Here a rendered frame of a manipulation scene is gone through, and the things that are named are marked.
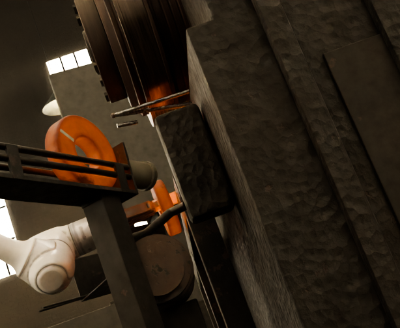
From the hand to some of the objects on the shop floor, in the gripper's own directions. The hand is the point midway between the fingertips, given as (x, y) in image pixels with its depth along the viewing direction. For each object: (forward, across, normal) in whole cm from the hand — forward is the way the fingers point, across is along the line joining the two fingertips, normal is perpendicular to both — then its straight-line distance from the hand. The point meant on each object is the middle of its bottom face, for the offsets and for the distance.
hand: (165, 202), depth 190 cm
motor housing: (-11, +48, -71) cm, 87 cm away
